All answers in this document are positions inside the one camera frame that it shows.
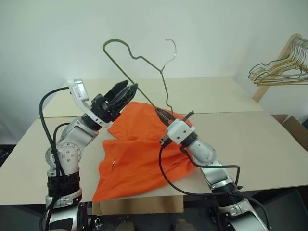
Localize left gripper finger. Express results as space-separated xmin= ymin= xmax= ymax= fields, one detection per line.
xmin=105 ymin=80 xmax=129 ymax=101
xmin=112 ymin=83 xmax=139 ymax=113

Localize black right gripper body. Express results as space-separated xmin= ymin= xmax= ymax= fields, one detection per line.
xmin=158 ymin=110 xmax=195 ymax=146

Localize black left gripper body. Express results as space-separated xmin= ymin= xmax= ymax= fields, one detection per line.
xmin=91 ymin=93 xmax=121 ymax=124

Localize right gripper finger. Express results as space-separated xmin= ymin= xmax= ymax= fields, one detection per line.
xmin=158 ymin=108 xmax=175 ymax=120
xmin=155 ymin=109 xmax=169 ymax=126

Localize orange shorts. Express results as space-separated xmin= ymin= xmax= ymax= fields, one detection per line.
xmin=92 ymin=101 xmax=195 ymax=202

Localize wooden hanger rack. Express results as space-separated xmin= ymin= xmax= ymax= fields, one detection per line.
xmin=252 ymin=33 xmax=308 ymax=103

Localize beige cardboard flap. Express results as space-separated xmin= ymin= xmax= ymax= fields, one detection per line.
xmin=92 ymin=195 xmax=185 ymax=216

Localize brown cardboard box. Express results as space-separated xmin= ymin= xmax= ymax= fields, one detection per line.
xmin=271 ymin=114 xmax=308 ymax=155

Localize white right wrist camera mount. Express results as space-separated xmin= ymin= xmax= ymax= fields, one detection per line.
xmin=167 ymin=119 xmax=195 ymax=145

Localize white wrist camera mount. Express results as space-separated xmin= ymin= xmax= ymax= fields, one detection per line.
xmin=66 ymin=78 xmax=112 ymax=128
xmin=167 ymin=119 xmax=195 ymax=145

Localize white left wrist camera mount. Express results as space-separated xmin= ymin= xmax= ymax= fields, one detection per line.
xmin=66 ymin=78 xmax=112 ymax=128

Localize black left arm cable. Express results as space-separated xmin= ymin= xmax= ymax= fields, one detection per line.
xmin=39 ymin=87 xmax=73 ymax=231

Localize dark green wire hanger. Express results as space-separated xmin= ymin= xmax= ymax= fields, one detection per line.
xmin=248 ymin=38 xmax=308 ymax=75

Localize bunch of wire hangers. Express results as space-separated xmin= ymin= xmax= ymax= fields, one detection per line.
xmin=253 ymin=40 xmax=308 ymax=86

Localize yellow wire hanger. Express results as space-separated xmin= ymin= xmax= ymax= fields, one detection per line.
xmin=250 ymin=39 xmax=308 ymax=81

